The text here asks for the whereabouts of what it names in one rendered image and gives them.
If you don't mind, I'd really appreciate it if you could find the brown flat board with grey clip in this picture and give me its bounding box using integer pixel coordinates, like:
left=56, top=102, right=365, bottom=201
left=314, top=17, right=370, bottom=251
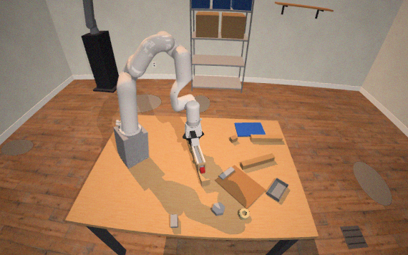
left=215, top=165, right=266, bottom=209

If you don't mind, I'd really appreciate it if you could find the beige cylinder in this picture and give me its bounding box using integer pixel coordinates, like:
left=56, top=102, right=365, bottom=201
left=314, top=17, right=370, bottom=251
left=238, top=208, right=250, bottom=220

